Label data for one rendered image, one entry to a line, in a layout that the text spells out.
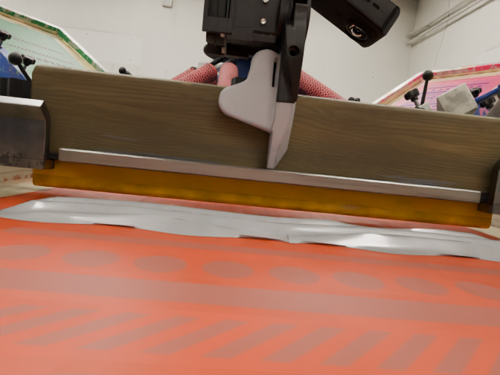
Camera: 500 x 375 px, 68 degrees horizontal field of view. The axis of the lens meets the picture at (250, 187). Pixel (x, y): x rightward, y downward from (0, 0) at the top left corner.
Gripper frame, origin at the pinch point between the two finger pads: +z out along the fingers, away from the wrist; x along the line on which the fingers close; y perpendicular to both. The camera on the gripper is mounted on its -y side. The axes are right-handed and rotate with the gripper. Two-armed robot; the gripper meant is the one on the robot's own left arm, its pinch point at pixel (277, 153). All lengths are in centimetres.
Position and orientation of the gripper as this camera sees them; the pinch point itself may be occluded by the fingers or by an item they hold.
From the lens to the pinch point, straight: 32.9
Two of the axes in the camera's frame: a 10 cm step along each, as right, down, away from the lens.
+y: -9.9, -0.9, -0.7
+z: -1.0, 9.9, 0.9
